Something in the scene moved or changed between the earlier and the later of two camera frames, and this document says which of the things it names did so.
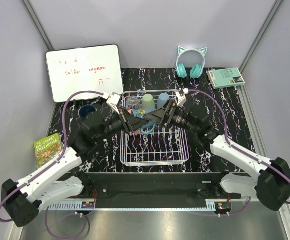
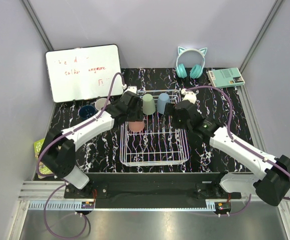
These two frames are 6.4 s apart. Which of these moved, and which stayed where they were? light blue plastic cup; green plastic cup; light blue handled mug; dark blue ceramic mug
Moved: light blue handled mug
Stayed: green plastic cup; light blue plastic cup; dark blue ceramic mug
